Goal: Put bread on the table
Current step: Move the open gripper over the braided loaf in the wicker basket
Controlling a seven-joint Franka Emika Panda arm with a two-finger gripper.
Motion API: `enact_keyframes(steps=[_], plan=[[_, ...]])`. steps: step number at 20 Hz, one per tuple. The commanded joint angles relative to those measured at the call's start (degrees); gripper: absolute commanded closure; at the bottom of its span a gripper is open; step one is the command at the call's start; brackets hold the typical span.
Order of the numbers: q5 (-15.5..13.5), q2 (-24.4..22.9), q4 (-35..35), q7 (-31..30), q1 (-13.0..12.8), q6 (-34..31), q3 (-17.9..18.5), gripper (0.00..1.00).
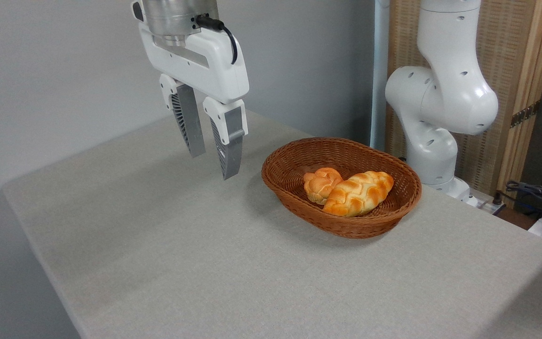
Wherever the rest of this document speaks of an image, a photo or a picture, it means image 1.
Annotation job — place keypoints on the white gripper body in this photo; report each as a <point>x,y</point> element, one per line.
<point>214,70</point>

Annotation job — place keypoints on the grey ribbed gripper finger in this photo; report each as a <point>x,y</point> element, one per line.
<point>233,141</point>
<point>190,122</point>

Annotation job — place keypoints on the long braided bread loaf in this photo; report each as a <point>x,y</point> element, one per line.
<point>358,193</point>

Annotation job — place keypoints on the round knotted bread roll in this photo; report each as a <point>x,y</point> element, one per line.
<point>320,183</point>

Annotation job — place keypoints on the brown wicker oval basket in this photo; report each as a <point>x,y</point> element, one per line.
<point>290,165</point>

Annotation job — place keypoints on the white vertical pole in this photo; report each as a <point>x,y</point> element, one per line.
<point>379,70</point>

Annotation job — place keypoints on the wooden woven folding screen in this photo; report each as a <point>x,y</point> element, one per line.
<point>511,56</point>

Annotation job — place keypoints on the metal screen hinge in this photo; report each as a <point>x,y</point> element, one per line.
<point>525,114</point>

